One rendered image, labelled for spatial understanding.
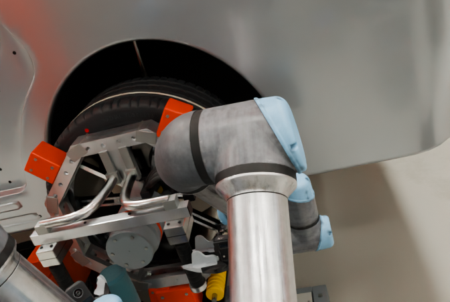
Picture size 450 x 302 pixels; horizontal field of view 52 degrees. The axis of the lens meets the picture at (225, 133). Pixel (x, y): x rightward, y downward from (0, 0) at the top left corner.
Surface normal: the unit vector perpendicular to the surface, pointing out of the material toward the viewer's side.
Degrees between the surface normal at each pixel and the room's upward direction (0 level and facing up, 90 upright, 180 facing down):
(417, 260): 0
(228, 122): 33
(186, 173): 100
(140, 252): 90
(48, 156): 45
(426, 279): 0
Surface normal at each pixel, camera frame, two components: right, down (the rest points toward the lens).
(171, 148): -0.63, -0.02
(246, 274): -0.51, -0.36
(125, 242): -0.08, 0.43
